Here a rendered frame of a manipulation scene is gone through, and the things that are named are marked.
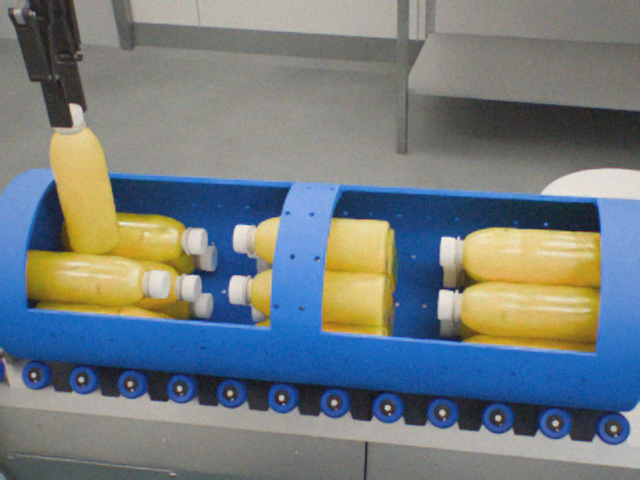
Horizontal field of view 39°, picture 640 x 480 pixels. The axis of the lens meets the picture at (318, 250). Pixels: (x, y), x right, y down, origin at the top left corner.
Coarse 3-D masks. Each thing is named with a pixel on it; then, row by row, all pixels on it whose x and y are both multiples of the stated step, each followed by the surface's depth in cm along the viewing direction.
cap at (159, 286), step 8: (152, 272) 127; (160, 272) 127; (168, 272) 128; (152, 280) 126; (160, 280) 126; (168, 280) 129; (152, 288) 126; (160, 288) 126; (168, 288) 129; (152, 296) 127; (160, 296) 127
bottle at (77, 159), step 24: (72, 144) 120; (96, 144) 123; (72, 168) 121; (96, 168) 123; (72, 192) 123; (96, 192) 124; (72, 216) 126; (96, 216) 126; (72, 240) 129; (96, 240) 128; (120, 240) 131
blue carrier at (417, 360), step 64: (128, 192) 141; (192, 192) 139; (256, 192) 136; (320, 192) 123; (384, 192) 126; (448, 192) 124; (512, 192) 124; (0, 256) 123; (320, 256) 116; (0, 320) 125; (64, 320) 123; (128, 320) 121; (192, 320) 144; (320, 320) 116; (320, 384) 126; (384, 384) 121; (448, 384) 118; (512, 384) 116; (576, 384) 114
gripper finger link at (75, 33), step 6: (66, 0) 116; (72, 0) 117; (66, 6) 117; (72, 6) 117; (66, 12) 117; (72, 12) 117; (66, 18) 118; (72, 18) 118; (72, 24) 118; (72, 30) 118; (78, 30) 119; (72, 36) 120; (78, 36) 119; (78, 42) 120; (78, 48) 120
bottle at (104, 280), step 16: (32, 256) 129; (48, 256) 129; (64, 256) 128; (80, 256) 128; (96, 256) 128; (112, 256) 128; (32, 272) 127; (48, 272) 127; (64, 272) 127; (80, 272) 126; (96, 272) 126; (112, 272) 126; (128, 272) 126; (144, 272) 128; (32, 288) 128; (48, 288) 127; (64, 288) 127; (80, 288) 126; (96, 288) 126; (112, 288) 126; (128, 288) 126; (144, 288) 127; (80, 304) 129; (96, 304) 128; (112, 304) 127; (128, 304) 128
